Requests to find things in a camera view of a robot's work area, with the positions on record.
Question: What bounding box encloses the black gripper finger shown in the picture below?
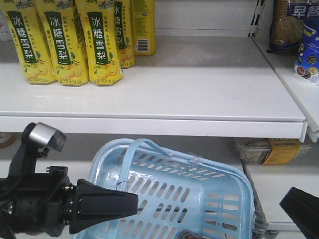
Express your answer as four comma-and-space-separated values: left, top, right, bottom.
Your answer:
279, 187, 319, 239

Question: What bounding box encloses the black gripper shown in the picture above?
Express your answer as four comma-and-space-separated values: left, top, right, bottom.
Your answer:
0, 166, 138, 237

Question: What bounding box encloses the light blue plastic basket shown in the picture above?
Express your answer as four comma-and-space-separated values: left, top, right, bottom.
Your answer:
75, 138, 254, 239

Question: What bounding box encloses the red Coca-Cola aluminium bottle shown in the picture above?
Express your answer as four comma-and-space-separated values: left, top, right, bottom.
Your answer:
175, 230, 202, 239

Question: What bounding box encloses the clear cookie box yellow label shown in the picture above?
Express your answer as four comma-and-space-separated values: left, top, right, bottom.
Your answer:
233, 138, 315, 165

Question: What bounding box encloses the yellow pear drink bottle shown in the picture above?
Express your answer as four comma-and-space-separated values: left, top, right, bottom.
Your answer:
75, 0, 124, 86
34, 0, 89, 87
0, 0, 56, 85
115, 0, 135, 69
132, 0, 156, 56

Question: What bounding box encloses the blue Oreo cup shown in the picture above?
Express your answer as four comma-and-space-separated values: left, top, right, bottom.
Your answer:
294, 16, 319, 86

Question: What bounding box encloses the white store shelving unit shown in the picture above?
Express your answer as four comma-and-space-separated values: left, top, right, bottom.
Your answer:
0, 0, 319, 239

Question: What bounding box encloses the breakfast biscuit pack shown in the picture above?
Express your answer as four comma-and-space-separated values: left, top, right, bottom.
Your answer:
269, 0, 319, 53

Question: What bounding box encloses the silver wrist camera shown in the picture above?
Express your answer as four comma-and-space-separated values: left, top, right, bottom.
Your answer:
21, 122, 67, 152

